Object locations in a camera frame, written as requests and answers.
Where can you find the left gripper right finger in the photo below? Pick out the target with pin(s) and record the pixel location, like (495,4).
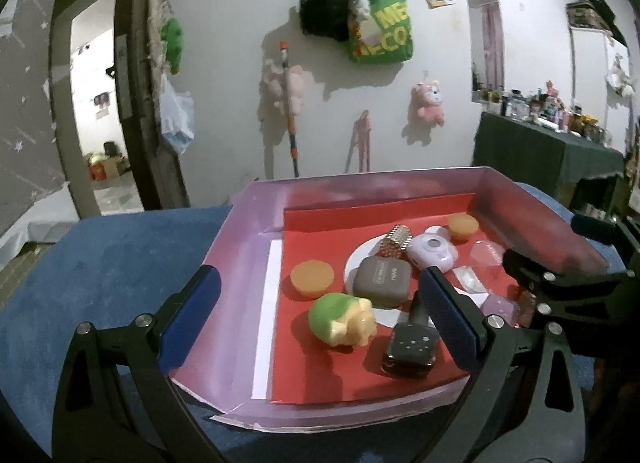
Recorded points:
(522,402)

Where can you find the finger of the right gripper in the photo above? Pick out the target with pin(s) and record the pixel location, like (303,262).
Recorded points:
(566,299)
(620,232)

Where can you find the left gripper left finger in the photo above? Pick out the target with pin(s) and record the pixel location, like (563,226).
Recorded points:
(115,400)

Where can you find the clear plastic lid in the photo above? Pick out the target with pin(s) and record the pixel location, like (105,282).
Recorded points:
(487,253)

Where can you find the pink capped small bottle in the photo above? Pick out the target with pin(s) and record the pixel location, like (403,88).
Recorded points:
(469,281)

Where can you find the orange round cap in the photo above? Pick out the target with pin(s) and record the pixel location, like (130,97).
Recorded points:
(462,227)
(312,279)

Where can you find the lilac round case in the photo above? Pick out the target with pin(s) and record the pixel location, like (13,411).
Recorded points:
(430,250)

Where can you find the gold ribbed cylinder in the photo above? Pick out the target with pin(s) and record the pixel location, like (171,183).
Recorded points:
(395,242)

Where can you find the brown earbud case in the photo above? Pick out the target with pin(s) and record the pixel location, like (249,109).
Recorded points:
(384,281)

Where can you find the green yellow turtle toy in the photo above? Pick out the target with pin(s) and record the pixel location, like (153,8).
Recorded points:
(339,319)

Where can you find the dark green covered side table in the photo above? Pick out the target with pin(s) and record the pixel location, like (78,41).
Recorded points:
(550,161)

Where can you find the blue table cloth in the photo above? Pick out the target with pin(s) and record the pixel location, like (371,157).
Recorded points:
(107,270)

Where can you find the white refrigerator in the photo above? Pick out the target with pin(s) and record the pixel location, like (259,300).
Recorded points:
(603,86)

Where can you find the pink red cardboard tray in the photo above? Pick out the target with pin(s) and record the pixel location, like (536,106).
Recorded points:
(256,361)

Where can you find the pink bear plush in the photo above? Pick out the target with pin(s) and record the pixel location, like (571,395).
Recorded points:
(428,99)

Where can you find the blue plastic bag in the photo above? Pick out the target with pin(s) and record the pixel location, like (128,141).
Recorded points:
(176,117)

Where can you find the green tote bag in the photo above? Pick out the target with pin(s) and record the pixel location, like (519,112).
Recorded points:
(379,31)

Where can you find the orange striped stick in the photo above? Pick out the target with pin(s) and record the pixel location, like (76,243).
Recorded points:
(287,102)

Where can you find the green plush on door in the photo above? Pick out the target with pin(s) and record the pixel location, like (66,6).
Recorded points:
(172,36)

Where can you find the wall mirror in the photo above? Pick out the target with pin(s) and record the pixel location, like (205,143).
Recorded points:
(487,51)

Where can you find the pink scissors on wall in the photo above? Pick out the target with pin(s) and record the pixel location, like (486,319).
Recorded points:
(361,139)

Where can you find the pale pink plush on wall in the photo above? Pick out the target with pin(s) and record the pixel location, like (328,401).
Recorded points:
(272,79)

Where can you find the black bag on wall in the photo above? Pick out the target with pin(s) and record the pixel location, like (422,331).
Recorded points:
(325,18)

